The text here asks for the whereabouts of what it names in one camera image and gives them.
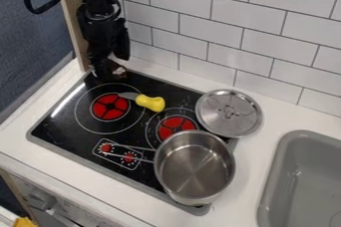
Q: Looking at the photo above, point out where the yellow handled toy knife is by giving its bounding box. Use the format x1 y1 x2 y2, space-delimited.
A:
117 92 167 114

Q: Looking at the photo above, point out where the yellow toy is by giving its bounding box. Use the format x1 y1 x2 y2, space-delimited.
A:
12 216 38 227

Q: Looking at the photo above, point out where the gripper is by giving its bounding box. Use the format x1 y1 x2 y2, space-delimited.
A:
86 51 119 84

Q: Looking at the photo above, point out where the toy sink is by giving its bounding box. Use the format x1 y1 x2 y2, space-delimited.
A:
255 129 341 227

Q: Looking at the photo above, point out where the silver pot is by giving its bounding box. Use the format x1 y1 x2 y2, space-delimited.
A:
152 129 237 207

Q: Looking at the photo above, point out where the silver lid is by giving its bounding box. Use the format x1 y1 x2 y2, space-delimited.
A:
194 89 265 139

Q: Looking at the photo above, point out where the toy stove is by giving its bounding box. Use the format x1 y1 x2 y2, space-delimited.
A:
25 68 241 217

